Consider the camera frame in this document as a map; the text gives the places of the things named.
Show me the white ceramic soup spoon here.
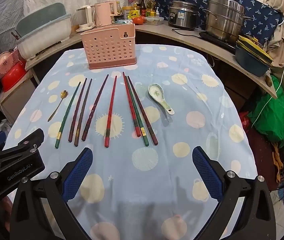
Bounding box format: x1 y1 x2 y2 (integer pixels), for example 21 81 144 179
148 84 175 116

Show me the purple wavy chopstick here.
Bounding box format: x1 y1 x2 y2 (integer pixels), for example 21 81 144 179
81 74 109 142

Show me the pink perforated utensil basket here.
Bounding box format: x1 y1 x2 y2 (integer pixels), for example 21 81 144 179
80 24 138 70

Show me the small gold spoon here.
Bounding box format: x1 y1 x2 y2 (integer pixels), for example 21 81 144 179
48 90 69 122

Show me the red plastic basin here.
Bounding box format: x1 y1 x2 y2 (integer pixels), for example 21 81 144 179
1 61 28 93

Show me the red chopstick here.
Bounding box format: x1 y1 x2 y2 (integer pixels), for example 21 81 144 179
104 75 118 148
122 71 142 138

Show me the white cable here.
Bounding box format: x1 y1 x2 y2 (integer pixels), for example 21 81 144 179
250 17 284 128

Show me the brown wavy chopstick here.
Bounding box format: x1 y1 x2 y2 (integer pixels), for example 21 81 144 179
73 78 93 147

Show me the light blue dotted tablecloth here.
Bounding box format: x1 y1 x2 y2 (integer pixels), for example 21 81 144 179
2 44 257 240

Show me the dark maroon wavy chopstick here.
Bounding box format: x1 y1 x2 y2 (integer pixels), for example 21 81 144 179
68 77 87 142

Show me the green chopstick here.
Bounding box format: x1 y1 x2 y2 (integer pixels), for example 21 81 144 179
125 75 150 147
55 81 81 148

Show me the clear lidded food container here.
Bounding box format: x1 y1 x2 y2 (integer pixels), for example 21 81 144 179
144 16 164 26

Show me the steel steamer pot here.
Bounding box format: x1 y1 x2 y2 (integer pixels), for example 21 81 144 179
202 0 253 43

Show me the pink electric kettle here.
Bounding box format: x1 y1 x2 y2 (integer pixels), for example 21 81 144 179
93 0 119 28

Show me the dark maroon straight chopstick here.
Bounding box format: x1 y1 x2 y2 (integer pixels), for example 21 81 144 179
127 75 159 146

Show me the pink round lid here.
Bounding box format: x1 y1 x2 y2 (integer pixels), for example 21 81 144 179
0 51 9 68

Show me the dark blue bowl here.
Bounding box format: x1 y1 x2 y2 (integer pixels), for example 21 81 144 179
235 44 270 77

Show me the black induction cooker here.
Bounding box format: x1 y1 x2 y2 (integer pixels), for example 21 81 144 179
199 31 237 53

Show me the steel rice cooker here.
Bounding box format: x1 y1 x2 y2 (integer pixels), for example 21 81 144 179
168 0 200 29

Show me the cooking oil bottle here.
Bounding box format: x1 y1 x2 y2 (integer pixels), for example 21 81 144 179
146 0 156 17

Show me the white glass electric kettle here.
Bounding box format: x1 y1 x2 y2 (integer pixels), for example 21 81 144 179
76 5 95 29

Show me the blue lidded dish drainer box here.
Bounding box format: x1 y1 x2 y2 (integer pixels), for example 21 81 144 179
15 2 72 59

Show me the black power cable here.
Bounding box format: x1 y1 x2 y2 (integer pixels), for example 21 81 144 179
172 27 203 39

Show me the green plastic bag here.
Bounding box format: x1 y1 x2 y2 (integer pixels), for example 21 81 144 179
248 75 284 143

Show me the pink plastic mesh basket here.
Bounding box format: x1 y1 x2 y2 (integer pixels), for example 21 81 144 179
0 49 23 79

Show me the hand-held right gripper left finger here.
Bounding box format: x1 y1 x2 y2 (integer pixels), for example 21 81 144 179
9 147 94 240

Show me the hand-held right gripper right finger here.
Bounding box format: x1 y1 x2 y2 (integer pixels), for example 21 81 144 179
192 146 277 240

